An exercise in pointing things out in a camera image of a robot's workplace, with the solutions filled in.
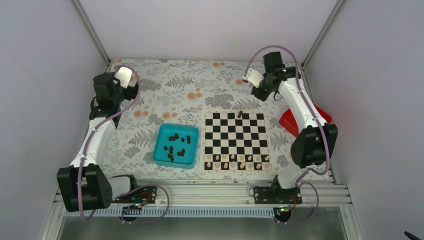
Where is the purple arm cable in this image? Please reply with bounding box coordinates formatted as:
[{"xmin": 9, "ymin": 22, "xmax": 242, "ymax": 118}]
[
  {"xmin": 244, "ymin": 45, "xmax": 331, "ymax": 226},
  {"xmin": 76, "ymin": 64, "xmax": 170, "ymax": 225}
]

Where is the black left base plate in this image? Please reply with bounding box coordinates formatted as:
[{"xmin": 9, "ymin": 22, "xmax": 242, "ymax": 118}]
[{"xmin": 112, "ymin": 186, "xmax": 157, "ymax": 205}]

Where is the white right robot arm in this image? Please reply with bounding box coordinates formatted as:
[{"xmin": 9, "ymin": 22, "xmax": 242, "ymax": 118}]
[{"xmin": 243, "ymin": 51, "xmax": 338, "ymax": 204}]

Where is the teal plastic tray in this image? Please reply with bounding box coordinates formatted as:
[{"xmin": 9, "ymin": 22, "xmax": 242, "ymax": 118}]
[{"xmin": 152, "ymin": 123, "xmax": 200, "ymax": 170}]

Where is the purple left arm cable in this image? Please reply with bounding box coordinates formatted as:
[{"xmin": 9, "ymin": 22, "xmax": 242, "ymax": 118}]
[{"xmin": 76, "ymin": 64, "xmax": 170, "ymax": 225}]

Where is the aluminium front rail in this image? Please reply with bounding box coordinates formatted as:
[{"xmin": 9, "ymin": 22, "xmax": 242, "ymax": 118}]
[{"xmin": 94, "ymin": 180, "xmax": 353, "ymax": 218}]

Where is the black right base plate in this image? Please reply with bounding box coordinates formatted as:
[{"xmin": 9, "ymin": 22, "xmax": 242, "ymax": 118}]
[{"xmin": 253, "ymin": 186, "xmax": 303, "ymax": 205}]

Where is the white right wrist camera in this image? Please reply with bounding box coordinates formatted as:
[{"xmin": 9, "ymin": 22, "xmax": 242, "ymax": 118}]
[{"xmin": 242, "ymin": 68, "xmax": 265, "ymax": 88}]

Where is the floral patterned table mat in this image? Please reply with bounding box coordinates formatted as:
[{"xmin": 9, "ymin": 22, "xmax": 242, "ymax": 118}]
[{"xmin": 103, "ymin": 58, "xmax": 295, "ymax": 181}]

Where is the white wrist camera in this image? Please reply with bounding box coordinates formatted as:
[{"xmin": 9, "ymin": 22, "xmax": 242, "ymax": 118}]
[
  {"xmin": 114, "ymin": 67, "xmax": 133, "ymax": 89},
  {"xmin": 242, "ymin": 68, "xmax": 265, "ymax": 88}
]

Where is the red plastic box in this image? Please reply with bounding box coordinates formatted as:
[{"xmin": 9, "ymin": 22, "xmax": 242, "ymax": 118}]
[{"xmin": 279, "ymin": 104, "xmax": 333, "ymax": 138}]

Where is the aluminium left corner post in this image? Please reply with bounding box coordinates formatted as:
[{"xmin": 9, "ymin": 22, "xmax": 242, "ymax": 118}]
[{"xmin": 71, "ymin": 0, "xmax": 111, "ymax": 68}]

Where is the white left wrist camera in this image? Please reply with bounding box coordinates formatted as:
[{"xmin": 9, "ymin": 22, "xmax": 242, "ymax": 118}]
[{"xmin": 114, "ymin": 67, "xmax": 133, "ymax": 89}]

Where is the aluminium right corner post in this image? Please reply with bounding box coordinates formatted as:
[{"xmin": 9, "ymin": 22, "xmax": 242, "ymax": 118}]
[{"xmin": 302, "ymin": 0, "xmax": 346, "ymax": 68}]

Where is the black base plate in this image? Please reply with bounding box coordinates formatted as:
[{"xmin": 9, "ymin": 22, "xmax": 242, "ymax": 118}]
[
  {"xmin": 112, "ymin": 186, "xmax": 157, "ymax": 205},
  {"xmin": 253, "ymin": 186, "xmax": 303, "ymax": 205}
]

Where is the aluminium corner post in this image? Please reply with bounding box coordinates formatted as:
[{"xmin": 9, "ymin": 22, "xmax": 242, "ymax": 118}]
[
  {"xmin": 302, "ymin": 0, "xmax": 346, "ymax": 68},
  {"xmin": 71, "ymin": 0, "xmax": 111, "ymax": 68}
]

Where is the black white chessboard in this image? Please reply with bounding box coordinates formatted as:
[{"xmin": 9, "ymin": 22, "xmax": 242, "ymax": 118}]
[{"xmin": 200, "ymin": 109, "xmax": 275, "ymax": 174}]

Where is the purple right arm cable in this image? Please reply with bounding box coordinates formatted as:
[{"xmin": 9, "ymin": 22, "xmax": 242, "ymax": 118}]
[{"xmin": 244, "ymin": 45, "xmax": 331, "ymax": 226}]

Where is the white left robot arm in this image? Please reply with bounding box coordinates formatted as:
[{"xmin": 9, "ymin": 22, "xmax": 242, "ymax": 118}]
[{"xmin": 56, "ymin": 67, "xmax": 139, "ymax": 212}]

